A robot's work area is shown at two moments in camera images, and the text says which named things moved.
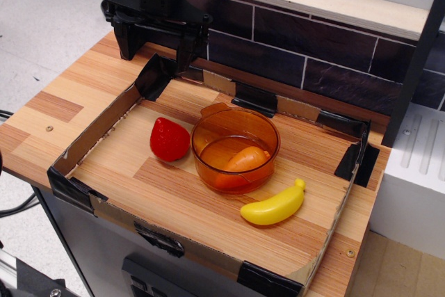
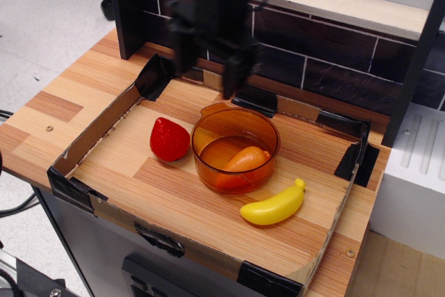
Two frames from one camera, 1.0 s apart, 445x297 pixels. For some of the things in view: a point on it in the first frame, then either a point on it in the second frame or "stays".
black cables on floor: x=24 y=206 stays
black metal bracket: x=32 y=282 stays
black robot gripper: x=159 y=3 -> x=218 y=14
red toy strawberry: x=168 y=141 stays
